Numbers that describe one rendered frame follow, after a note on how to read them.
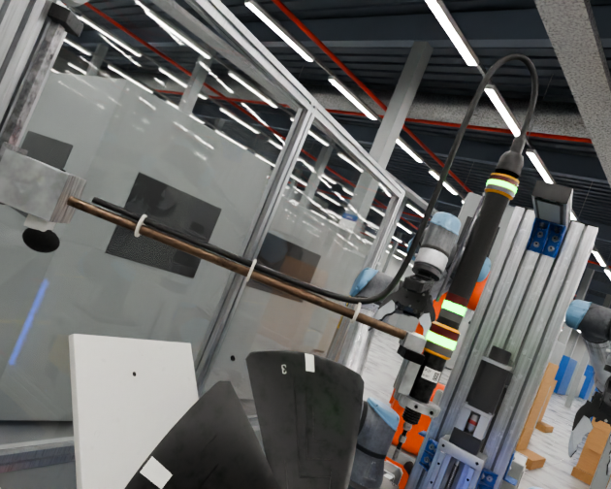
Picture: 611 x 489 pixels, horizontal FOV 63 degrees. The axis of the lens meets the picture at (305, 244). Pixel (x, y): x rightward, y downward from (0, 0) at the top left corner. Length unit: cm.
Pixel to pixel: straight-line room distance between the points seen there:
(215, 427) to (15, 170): 44
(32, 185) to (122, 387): 33
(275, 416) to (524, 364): 106
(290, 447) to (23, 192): 53
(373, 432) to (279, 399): 83
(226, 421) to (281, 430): 25
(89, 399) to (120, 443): 8
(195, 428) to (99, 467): 27
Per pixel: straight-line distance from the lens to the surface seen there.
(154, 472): 56
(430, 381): 78
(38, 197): 77
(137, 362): 89
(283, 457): 81
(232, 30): 126
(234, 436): 59
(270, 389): 83
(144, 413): 88
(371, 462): 166
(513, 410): 175
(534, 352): 172
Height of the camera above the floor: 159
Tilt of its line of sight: 2 degrees up
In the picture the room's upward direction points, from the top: 22 degrees clockwise
